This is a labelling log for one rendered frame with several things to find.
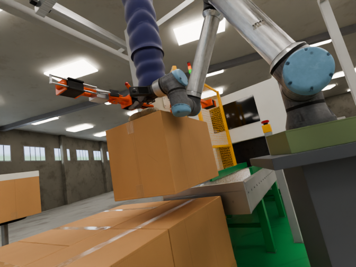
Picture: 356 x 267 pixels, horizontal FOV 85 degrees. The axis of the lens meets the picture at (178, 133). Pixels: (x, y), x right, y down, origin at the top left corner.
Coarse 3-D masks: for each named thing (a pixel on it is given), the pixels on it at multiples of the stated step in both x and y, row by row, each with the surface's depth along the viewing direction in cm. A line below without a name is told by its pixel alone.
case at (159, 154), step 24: (144, 120) 98; (168, 120) 98; (192, 120) 123; (120, 144) 106; (144, 144) 97; (168, 144) 92; (192, 144) 114; (120, 168) 105; (144, 168) 97; (168, 168) 89; (192, 168) 106; (216, 168) 138; (120, 192) 104; (144, 192) 96; (168, 192) 89
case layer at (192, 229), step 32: (96, 224) 118; (128, 224) 102; (160, 224) 90; (192, 224) 96; (224, 224) 124; (0, 256) 90; (32, 256) 80; (64, 256) 72; (96, 256) 66; (128, 256) 62; (160, 256) 73; (192, 256) 89; (224, 256) 113
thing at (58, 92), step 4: (64, 80) 78; (60, 88) 79; (64, 88) 78; (56, 92) 81; (60, 92) 79; (64, 92) 80; (68, 92) 80; (72, 92) 81; (76, 92) 82; (80, 92) 82; (84, 92) 84; (68, 96) 84; (72, 96) 85; (76, 96) 86
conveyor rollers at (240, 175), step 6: (246, 168) 315; (228, 174) 276; (234, 174) 254; (240, 174) 241; (246, 174) 228; (216, 180) 229; (222, 180) 216; (228, 180) 203; (234, 180) 199; (240, 180) 187
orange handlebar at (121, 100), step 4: (64, 84) 78; (56, 88) 79; (84, 88) 85; (88, 88) 87; (88, 96) 91; (112, 96) 98; (120, 96) 102; (108, 100) 100; (112, 100) 101; (116, 100) 101; (120, 100) 102; (124, 100) 105; (128, 100) 107; (144, 104) 118; (204, 104) 141; (140, 108) 122; (144, 108) 124
